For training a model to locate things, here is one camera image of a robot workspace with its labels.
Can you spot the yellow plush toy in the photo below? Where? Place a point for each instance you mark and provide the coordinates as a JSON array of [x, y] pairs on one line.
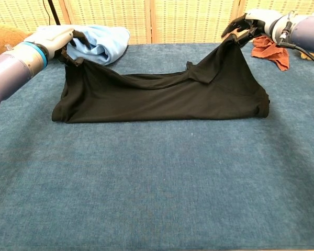
[[310, 56]]

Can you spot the light blue towel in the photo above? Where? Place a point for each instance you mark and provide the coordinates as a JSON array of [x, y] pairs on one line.
[[107, 39]]

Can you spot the rust brown cloth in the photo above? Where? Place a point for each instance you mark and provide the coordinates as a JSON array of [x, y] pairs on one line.
[[272, 55]]

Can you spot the black T-shirt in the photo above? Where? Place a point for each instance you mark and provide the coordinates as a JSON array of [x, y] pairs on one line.
[[159, 104]]

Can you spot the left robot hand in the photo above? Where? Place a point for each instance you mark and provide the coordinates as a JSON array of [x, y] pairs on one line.
[[55, 39]]

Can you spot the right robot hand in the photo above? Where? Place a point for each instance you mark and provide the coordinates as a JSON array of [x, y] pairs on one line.
[[261, 21]]

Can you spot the black tripod pole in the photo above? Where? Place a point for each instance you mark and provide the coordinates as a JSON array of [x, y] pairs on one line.
[[53, 11]]

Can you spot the brown capybara plush toy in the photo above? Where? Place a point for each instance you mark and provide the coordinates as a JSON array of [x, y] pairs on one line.
[[2, 36]]

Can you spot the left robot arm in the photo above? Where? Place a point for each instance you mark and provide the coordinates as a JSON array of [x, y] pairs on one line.
[[8, 70]]

